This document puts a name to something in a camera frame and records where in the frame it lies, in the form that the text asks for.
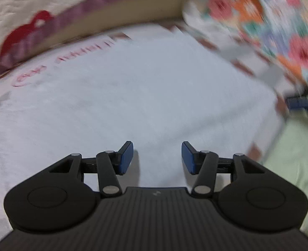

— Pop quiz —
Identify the beige mattress side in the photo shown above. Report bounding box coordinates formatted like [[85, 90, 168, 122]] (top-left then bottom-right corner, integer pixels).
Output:
[[0, 0, 191, 71]]

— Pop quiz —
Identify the white red print shirt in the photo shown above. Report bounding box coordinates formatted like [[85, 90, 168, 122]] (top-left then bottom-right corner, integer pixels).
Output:
[[0, 31, 285, 231]]

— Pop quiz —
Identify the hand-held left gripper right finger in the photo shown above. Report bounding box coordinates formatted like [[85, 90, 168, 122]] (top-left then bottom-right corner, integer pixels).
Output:
[[181, 141, 267, 198]]

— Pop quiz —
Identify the red bear print quilt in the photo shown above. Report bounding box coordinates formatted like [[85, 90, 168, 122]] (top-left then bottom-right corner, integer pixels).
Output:
[[0, 0, 193, 84]]

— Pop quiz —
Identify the floral blanket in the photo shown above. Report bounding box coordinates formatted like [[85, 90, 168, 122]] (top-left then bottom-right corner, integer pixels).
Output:
[[183, 0, 308, 87]]

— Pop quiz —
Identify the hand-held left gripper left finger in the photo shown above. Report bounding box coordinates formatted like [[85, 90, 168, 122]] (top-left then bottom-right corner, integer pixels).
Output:
[[48, 141, 134, 198]]

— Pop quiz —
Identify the checked blanket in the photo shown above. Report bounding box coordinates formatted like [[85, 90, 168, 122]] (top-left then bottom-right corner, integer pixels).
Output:
[[0, 25, 291, 225]]

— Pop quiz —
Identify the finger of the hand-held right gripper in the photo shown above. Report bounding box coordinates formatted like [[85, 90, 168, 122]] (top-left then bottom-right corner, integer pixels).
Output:
[[285, 91, 308, 113]]

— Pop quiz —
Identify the light green sheet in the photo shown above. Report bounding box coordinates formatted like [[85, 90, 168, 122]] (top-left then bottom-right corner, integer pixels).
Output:
[[262, 112, 308, 241]]

